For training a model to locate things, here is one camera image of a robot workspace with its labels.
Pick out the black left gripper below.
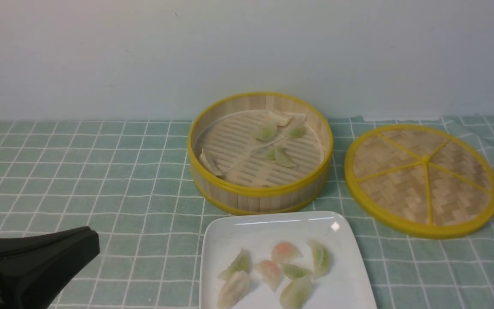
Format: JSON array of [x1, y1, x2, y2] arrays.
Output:
[[0, 226, 100, 309]]

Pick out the white dumpling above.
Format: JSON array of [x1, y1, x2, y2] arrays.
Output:
[[199, 148, 224, 177], [217, 270, 251, 309]]

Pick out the green dumpling left on plate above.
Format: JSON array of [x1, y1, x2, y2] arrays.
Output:
[[217, 248, 251, 280]]

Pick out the pink dumpling centre on plate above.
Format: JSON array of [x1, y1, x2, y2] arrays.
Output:
[[254, 260, 283, 292]]

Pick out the pink dumpling on plate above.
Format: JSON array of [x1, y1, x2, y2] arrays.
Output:
[[271, 241, 303, 264], [254, 260, 283, 292]]

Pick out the pink dumpling top on plate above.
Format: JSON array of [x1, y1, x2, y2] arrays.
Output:
[[271, 241, 303, 264]]

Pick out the small green dumpling on plate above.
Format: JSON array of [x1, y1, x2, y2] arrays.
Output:
[[280, 263, 313, 280]]

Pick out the green dumpling bottom on plate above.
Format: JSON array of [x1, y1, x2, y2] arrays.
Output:
[[280, 275, 313, 309]]

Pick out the green dumpling right on plate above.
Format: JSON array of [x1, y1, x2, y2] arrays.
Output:
[[307, 239, 332, 280]]

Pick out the white square plate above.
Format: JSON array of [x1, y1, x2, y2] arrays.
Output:
[[199, 211, 378, 309]]

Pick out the green checkered tablecloth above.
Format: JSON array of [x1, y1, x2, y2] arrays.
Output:
[[0, 116, 494, 309]]

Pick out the white steamer liner sheet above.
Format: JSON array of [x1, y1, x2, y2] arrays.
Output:
[[194, 109, 330, 188]]

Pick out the yellow-rimmed bamboo steamer basket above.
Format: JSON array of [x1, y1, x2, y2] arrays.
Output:
[[187, 92, 334, 215]]

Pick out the green dumpling steamer centre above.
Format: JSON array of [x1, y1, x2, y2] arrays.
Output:
[[265, 148, 276, 161]]

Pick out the green dumpling steamer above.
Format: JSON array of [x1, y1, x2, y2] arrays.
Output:
[[273, 146, 296, 168], [265, 148, 276, 161], [286, 125, 306, 139]]

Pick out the green dumpling in steamer top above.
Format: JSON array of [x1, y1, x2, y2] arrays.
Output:
[[253, 123, 277, 142]]

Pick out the green dumpling steamer bottom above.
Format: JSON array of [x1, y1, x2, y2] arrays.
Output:
[[273, 146, 296, 168]]

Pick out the white dumpling steamer top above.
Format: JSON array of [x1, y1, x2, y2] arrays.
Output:
[[268, 111, 294, 127]]

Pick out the green dumpling steamer right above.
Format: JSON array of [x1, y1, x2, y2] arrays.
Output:
[[286, 125, 306, 139]]

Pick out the yellow-rimmed woven steamer lid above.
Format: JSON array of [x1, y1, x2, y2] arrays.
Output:
[[343, 124, 494, 240]]

